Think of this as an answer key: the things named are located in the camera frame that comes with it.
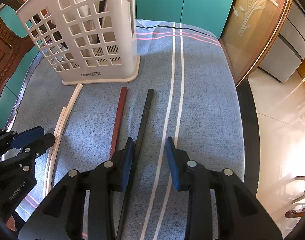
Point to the teal side kitchen cabinet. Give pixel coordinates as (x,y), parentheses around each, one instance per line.
(10,15)

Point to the grey refrigerator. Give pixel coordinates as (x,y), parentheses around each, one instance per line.
(287,50)

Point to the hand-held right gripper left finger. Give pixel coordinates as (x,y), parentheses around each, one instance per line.
(127,165)

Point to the red-brown chopstick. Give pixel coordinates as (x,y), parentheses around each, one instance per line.
(118,120)

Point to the wood-framed glass door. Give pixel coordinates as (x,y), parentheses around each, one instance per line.
(255,25)

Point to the wooden stool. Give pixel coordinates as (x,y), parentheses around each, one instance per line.
(303,197)

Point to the blue striped cloth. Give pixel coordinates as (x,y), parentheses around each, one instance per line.
(205,105)

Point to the teal lower kitchen cabinet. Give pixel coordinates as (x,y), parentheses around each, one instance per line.
(182,2)

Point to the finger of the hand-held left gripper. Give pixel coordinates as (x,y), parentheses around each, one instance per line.
(42,143)
(27,136)

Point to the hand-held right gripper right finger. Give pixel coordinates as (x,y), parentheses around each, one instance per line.
(173,165)

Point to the black chopstick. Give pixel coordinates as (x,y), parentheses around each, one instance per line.
(143,125)

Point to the white plastic utensil basket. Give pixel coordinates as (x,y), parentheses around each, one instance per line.
(112,30)

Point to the white chopstick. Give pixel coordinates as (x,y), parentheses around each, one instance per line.
(58,135)
(75,97)

